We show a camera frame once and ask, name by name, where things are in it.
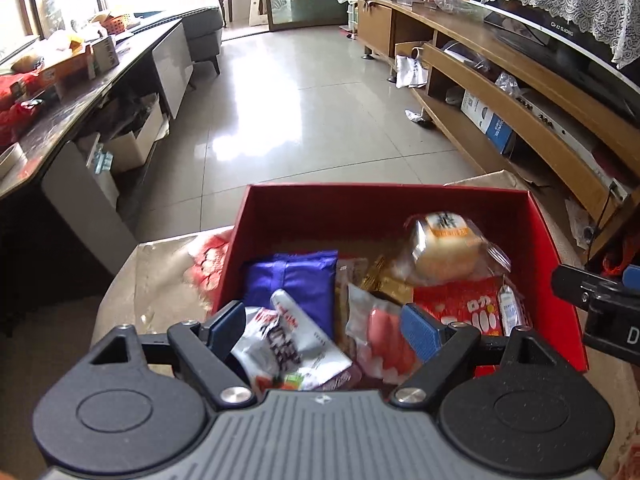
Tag grey sofa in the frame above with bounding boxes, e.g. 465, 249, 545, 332
182, 6, 225, 76

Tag long white box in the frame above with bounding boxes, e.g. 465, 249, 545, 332
520, 92, 631, 196

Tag clear packet pink snack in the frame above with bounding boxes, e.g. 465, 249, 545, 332
345, 282, 423, 378

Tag black television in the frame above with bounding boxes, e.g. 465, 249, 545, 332
472, 0, 640, 121

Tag orange plastic bag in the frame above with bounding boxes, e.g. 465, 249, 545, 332
600, 252, 630, 277

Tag open cardboard box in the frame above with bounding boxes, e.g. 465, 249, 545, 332
102, 100, 166, 173

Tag white green carton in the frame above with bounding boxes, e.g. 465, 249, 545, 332
91, 35, 121, 73

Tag white blue carton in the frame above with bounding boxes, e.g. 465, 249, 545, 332
461, 89, 516, 156

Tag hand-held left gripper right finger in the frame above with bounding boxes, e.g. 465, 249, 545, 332
391, 302, 558, 407

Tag wooden television cabinet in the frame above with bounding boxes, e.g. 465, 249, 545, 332
355, 0, 640, 261

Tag purple snack packet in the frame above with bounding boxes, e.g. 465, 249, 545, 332
244, 251, 340, 341

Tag red cardboard box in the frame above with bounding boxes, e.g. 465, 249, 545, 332
212, 184, 591, 393

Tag red plastic bags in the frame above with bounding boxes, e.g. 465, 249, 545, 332
0, 72, 46, 146

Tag red snack packet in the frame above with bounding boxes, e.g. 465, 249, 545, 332
412, 280, 507, 346

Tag white snack packet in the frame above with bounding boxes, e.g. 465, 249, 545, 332
230, 289, 352, 392

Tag orange flat box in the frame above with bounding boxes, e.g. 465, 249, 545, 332
37, 42, 96, 86

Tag white paper bag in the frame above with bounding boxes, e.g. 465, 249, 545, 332
395, 52, 430, 88

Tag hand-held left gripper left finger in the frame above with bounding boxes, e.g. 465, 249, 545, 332
87, 301, 257, 407

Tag small white sachet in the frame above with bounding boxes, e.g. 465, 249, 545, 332
496, 285, 532, 337

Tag bread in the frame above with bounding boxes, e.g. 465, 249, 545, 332
400, 211, 513, 286

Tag gold snack packet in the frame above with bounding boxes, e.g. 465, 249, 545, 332
360, 255, 416, 306

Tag floral beige tablecloth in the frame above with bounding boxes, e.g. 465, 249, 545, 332
90, 170, 640, 480

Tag dark long desk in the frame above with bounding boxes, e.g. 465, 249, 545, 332
0, 17, 193, 341

